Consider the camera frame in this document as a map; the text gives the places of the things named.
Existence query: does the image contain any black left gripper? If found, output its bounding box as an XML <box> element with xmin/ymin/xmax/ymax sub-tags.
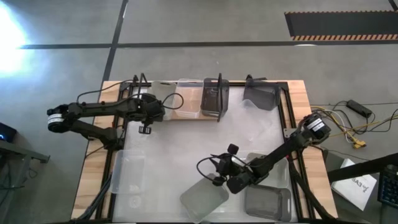
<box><xmin>136</xmin><ymin>92</ymin><xmax>165</xmax><ymax>135</ymax></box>

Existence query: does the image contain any black aluminium table frame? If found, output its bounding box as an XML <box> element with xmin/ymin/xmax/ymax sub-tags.
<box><xmin>73</xmin><ymin>80</ymin><xmax>335</xmax><ymax>223</ymax></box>

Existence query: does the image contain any clear plastic basket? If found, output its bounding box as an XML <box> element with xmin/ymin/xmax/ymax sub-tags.
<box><xmin>173</xmin><ymin>78</ymin><xmax>205</xmax><ymax>119</ymax></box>
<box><xmin>109</xmin><ymin>149</ymin><xmax>146</xmax><ymax>195</ymax></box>

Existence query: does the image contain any yellow cable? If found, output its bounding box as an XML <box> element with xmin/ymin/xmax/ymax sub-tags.
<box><xmin>310</xmin><ymin>105</ymin><xmax>398</xmax><ymax>149</ymax></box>

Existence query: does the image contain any black cable bundle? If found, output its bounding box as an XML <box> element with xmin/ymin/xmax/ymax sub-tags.
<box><xmin>287</xmin><ymin>158</ymin><xmax>332</xmax><ymax>222</ymax></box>
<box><xmin>74</xmin><ymin>172</ymin><xmax>113</xmax><ymax>222</ymax></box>

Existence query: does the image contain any black power adapter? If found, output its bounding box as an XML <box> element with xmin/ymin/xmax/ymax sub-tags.
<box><xmin>346</xmin><ymin>99</ymin><xmax>373</xmax><ymax>118</ymax></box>

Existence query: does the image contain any black box with blue light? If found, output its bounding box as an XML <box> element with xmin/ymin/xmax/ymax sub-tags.
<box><xmin>0</xmin><ymin>122</ymin><xmax>18</xmax><ymax>144</ymax></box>

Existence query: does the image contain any white paper booklet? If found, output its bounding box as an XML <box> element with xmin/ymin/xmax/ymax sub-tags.
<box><xmin>330</xmin><ymin>157</ymin><xmax>377</xmax><ymax>212</ymax></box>

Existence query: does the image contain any grey metal stand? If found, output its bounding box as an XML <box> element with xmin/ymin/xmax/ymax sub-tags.
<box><xmin>0</xmin><ymin>139</ymin><xmax>51</xmax><ymax>224</ymax></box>

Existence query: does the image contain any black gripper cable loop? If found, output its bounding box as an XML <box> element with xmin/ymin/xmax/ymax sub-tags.
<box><xmin>196</xmin><ymin>156</ymin><xmax>220</xmax><ymax>185</ymax></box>
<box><xmin>160</xmin><ymin>92</ymin><xmax>185</xmax><ymax>111</ymax></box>

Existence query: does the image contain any black yellow hazard mat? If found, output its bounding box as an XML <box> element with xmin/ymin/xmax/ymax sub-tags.
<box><xmin>284</xmin><ymin>11</ymin><xmax>398</xmax><ymax>42</ymax></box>

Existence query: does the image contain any grey translucent plastic basket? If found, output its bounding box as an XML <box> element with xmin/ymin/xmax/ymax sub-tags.
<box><xmin>244</xmin><ymin>185</ymin><xmax>292</xmax><ymax>222</ymax></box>
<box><xmin>243</xmin><ymin>78</ymin><xmax>281</xmax><ymax>111</ymax></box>
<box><xmin>200</xmin><ymin>77</ymin><xmax>230</xmax><ymax>118</ymax></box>

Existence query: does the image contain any black keyboard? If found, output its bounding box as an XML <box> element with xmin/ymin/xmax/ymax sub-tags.
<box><xmin>377</xmin><ymin>164</ymin><xmax>398</xmax><ymax>208</ymax></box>

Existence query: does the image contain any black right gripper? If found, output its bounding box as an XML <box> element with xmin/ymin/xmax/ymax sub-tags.
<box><xmin>210</xmin><ymin>143</ymin><xmax>241</xmax><ymax>187</ymax></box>

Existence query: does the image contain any black metal shelf frame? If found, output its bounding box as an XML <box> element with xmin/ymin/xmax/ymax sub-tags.
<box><xmin>132</xmin><ymin>73</ymin><xmax>223</xmax><ymax>123</ymax></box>

